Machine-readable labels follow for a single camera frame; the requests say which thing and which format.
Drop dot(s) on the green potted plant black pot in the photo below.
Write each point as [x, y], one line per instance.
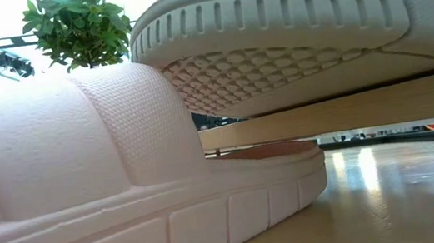
[78, 26]

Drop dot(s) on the wooden shelf black metal frame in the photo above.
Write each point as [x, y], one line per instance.
[346, 113]

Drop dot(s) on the grey slide sandal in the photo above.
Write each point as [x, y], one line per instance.
[270, 18]

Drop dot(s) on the pink slide sandal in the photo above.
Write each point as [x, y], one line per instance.
[58, 159]

